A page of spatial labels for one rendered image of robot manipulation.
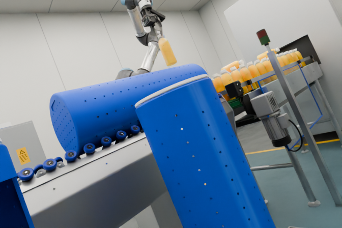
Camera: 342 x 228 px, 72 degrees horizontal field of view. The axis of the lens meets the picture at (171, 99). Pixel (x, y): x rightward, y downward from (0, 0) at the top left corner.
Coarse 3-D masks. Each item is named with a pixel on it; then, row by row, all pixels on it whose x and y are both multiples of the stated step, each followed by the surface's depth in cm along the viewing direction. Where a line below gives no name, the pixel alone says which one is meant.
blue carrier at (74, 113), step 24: (168, 72) 132; (192, 72) 141; (72, 96) 95; (96, 96) 99; (120, 96) 105; (144, 96) 113; (72, 120) 90; (96, 120) 95; (120, 120) 103; (72, 144) 97; (96, 144) 99
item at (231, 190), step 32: (160, 96) 70; (192, 96) 70; (160, 128) 71; (192, 128) 68; (224, 128) 72; (160, 160) 74; (192, 160) 68; (224, 160) 69; (192, 192) 68; (224, 192) 67; (256, 192) 73; (192, 224) 70; (224, 224) 66; (256, 224) 68
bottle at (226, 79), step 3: (225, 72) 159; (222, 75) 159; (225, 75) 158; (228, 75) 158; (222, 78) 159; (225, 78) 157; (228, 78) 157; (231, 78) 158; (222, 81) 159; (225, 81) 157; (228, 81) 157; (231, 81) 157; (225, 84) 158; (228, 96) 160; (231, 99) 158
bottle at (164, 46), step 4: (160, 40) 151; (164, 40) 151; (160, 44) 151; (164, 44) 150; (168, 44) 151; (160, 48) 152; (164, 48) 150; (168, 48) 150; (164, 52) 151; (168, 52) 150; (172, 52) 151; (164, 56) 151; (168, 56) 150; (172, 56) 150; (168, 60) 150; (172, 60) 150; (176, 60) 152; (168, 64) 151; (172, 64) 155
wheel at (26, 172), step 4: (24, 168) 79; (28, 168) 79; (20, 172) 78; (24, 172) 78; (28, 172) 78; (32, 172) 79; (20, 176) 77; (24, 176) 77; (28, 176) 77; (32, 176) 78; (24, 180) 77
